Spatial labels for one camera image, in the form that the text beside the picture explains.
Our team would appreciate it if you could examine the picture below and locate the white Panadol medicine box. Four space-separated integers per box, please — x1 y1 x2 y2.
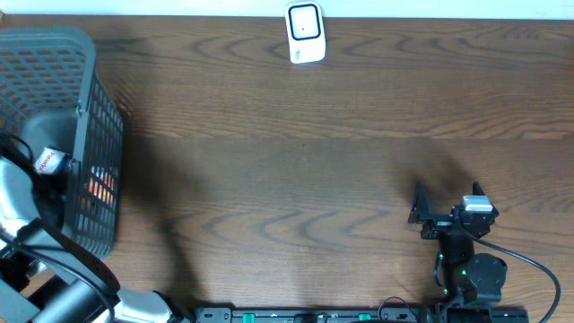
34 147 68 175

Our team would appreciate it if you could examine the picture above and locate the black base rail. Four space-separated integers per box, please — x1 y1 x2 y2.
193 305 529 323

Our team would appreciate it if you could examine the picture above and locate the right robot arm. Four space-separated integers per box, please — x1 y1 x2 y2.
408 182 508 323

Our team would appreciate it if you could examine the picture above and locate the white barcode scanner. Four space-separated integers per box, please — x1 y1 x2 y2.
285 1 326 65

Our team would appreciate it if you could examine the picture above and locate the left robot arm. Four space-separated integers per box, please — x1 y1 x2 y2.
1 133 196 322

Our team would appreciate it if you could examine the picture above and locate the grey plastic basket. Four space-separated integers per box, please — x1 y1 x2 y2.
1 28 124 258

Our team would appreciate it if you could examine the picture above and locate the orange white snack packet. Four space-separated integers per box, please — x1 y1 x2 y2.
88 166 117 206

